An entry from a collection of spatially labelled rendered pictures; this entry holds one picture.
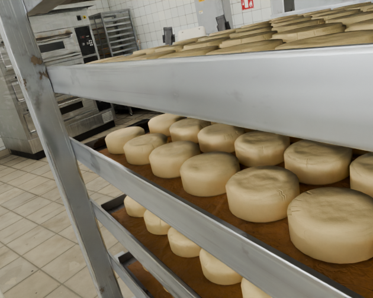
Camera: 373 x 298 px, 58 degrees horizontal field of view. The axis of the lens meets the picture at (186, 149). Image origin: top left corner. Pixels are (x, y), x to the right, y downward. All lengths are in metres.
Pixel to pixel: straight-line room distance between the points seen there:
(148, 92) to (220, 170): 0.09
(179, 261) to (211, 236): 0.15
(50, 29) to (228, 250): 5.13
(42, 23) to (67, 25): 0.36
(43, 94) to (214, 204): 0.26
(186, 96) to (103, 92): 0.12
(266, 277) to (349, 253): 0.04
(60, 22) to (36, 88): 4.94
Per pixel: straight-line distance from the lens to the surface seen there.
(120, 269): 0.49
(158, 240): 0.39
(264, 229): 0.22
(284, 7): 0.66
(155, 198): 0.25
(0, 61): 4.91
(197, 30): 2.55
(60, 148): 0.44
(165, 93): 0.18
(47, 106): 0.43
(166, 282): 0.33
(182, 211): 0.22
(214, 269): 0.31
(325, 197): 0.21
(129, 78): 0.22
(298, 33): 0.24
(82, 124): 5.38
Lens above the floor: 1.35
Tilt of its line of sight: 20 degrees down
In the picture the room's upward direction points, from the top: 12 degrees counter-clockwise
